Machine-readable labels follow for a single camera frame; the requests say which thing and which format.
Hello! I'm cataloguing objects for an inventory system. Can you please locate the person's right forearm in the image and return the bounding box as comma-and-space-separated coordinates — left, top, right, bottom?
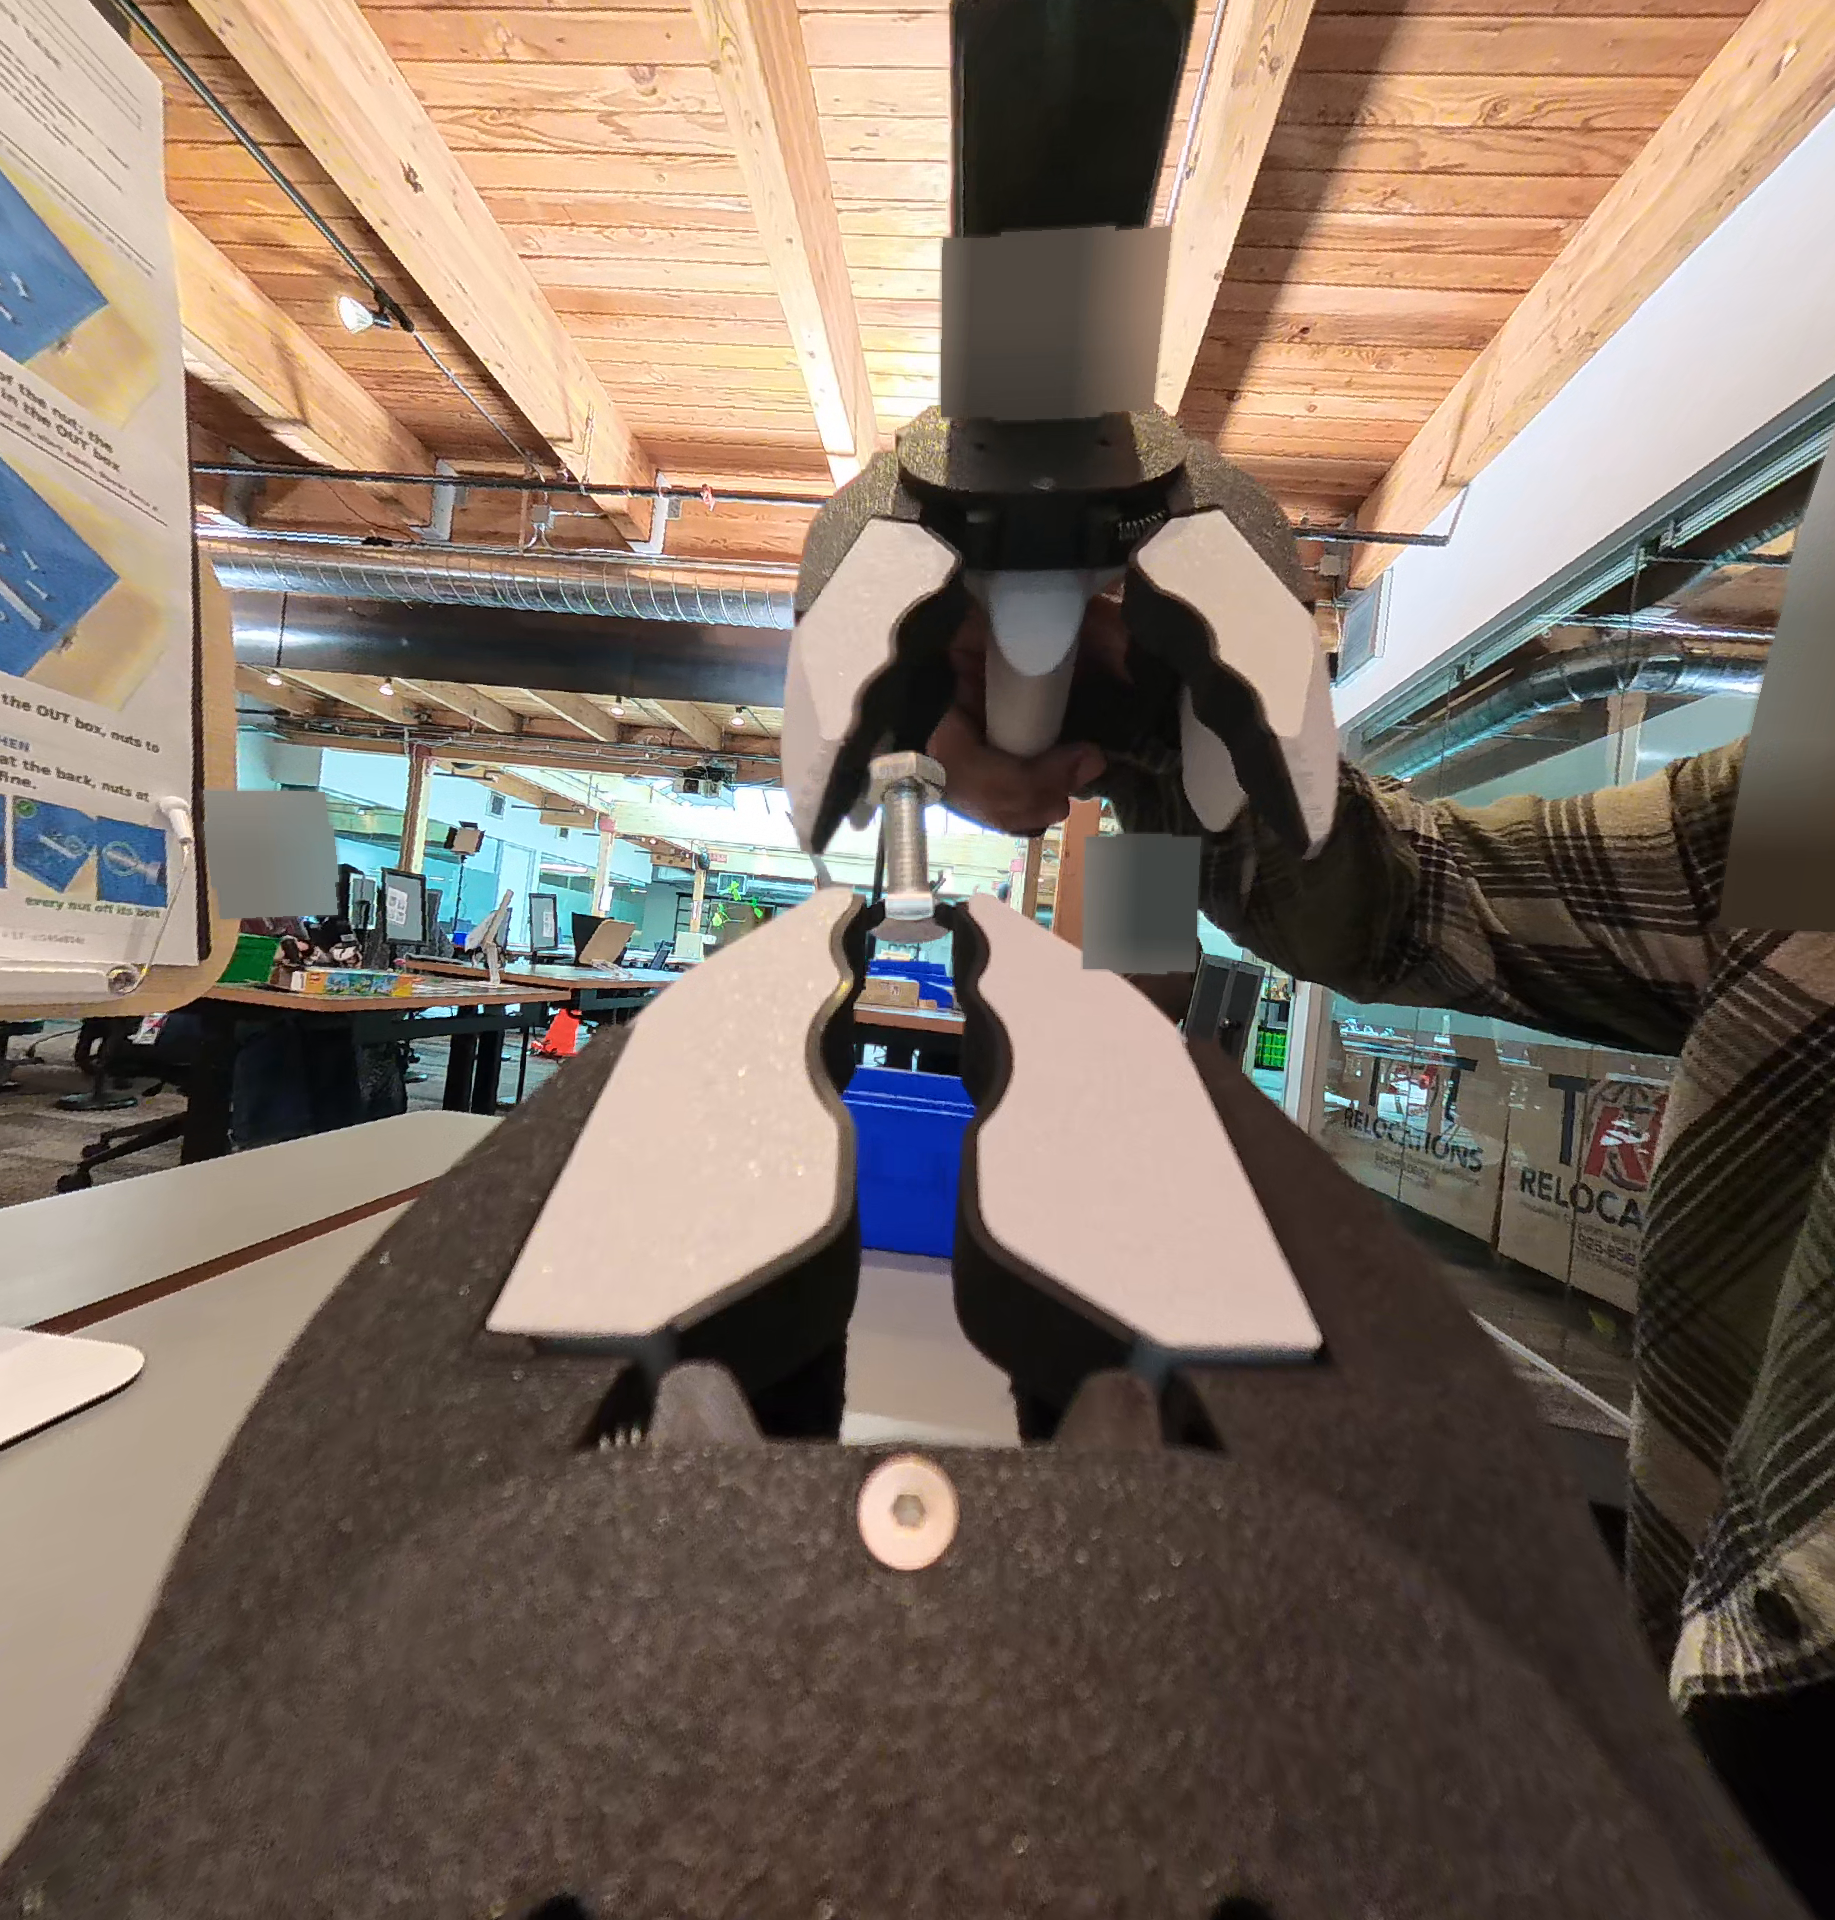
1098, 742, 1752, 1053

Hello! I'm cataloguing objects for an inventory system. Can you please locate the instruction sheet clipboard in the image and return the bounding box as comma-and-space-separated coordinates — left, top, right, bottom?
0, 0, 240, 1008

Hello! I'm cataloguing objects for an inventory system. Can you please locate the wooden office desk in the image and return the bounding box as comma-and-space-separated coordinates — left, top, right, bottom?
202, 975, 578, 1159

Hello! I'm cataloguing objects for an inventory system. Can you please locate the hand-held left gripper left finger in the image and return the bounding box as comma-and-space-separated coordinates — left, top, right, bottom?
491, 887, 880, 1365

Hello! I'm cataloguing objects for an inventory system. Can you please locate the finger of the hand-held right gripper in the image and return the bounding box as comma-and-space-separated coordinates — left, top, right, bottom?
1127, 508, 1344, 859
783, 517, 964, 893

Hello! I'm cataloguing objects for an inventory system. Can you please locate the blue plastic bin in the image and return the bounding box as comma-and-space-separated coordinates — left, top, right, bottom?
840, 1067, 981, 1263

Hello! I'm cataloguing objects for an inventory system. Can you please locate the white stand base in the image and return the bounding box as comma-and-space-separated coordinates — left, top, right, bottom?
0, 1318, 151, 1471

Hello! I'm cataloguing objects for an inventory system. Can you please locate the person's right hand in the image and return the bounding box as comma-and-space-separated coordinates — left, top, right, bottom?
926, 599, 1207, 838

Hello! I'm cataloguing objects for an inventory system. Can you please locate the silver hex bolt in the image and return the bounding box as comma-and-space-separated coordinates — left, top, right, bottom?
864, 753, 950, 900

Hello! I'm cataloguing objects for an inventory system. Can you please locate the person's plaid shirt torso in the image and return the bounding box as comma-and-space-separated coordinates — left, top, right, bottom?
1625, 928, 1835, 1714

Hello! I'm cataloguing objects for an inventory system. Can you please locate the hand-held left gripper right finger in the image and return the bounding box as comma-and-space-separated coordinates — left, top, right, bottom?
955, 890, 1328, 1373

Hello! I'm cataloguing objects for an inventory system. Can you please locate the silver air duct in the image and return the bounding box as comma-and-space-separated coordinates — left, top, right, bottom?
202, 538, 797, 634

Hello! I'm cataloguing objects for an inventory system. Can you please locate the stack of cardboard boxes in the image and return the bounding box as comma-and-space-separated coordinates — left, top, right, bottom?
1316, 1036, 1685, 1316

